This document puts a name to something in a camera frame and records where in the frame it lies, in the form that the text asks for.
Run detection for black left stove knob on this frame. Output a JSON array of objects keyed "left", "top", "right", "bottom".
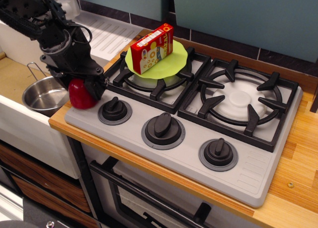
[{"left": 98, "top": 96, "right": 132, "bottom": 126}]

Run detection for black burner grate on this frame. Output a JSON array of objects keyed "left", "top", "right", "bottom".
[
  {"left": 104, "top": 47, "right": 212, "bottom": 114},
  {"left": 178, "top": 59, "right": 303, "bottom": 152}
]

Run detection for white toy sink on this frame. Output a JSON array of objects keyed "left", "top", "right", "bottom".
[{"left": 0, "top": 10, "right": 141, "bottom": 179}]

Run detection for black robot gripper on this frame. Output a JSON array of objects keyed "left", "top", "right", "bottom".
[{"left": 40, "top": 41, "right": 107, "bottom": 100}]

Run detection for toy oven door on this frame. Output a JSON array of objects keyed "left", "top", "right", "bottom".
[{"left": 82, "top": 145, "right": 256, "bottom": 228}]

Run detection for stainless steel pot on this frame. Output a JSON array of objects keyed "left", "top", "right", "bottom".
[{"left": 22, "top": 76, "right": 70, "bottom": 117}]

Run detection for black middle stove knob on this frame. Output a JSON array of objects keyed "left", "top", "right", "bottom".
[{"left": 141, "top": 112, "right": 185, "bottom": 150}]

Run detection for grey toy stove top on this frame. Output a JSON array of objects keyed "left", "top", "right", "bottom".
[{"left": 64, "top": 48, "right": 304, "bottom": 209}]

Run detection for black right burner grate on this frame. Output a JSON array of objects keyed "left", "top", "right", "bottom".
[{"left": 178, "top": 59, "right": 303, "bottom": 152}]

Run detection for black oven door handle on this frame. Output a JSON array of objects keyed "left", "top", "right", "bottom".
[{"left": 89, "top": 160, "right": 211, "bottom": 228}]

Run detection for lime green plastic plate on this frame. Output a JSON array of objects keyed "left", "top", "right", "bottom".
[{"left": 125, "top": 40, "right": 188, "bottom": 79}]

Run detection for red cereal box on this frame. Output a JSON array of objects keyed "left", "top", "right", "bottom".
[{"left": 130, "top": 23, "right": 174, "bottom": 75}]

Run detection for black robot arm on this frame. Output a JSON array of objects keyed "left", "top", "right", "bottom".
[{"left": 0, "top": 0, "right": 107, "bottom": 100}]

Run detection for grey toy faucet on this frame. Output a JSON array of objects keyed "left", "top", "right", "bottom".
[{"left": 55, "top": 0, "right": 80, "bottom": 20}]

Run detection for black stove knob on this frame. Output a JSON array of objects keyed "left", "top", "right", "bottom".
[
  {"left": 98, "top": 96, "right": 132, "bottom": 126},
  {"left": 199, "top": 138, "right": 239, "bottom": 172},
  {"left": 141, "top": 112, "right": 185, "bottom": 150}
]

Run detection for wooden drawer fronts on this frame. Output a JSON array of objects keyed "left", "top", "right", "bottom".
[{"left": 0, "top": 141, "right": 98, "bottom": 228}]

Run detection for black right stove knob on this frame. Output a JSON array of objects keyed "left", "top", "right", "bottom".
[{"left": 199, "top": 138, "right": 239, "bottom": 172}]

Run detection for black left burner grate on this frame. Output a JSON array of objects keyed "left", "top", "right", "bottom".
[{"left": 104, "top": 47, "right": 212, "bottom": 114}]

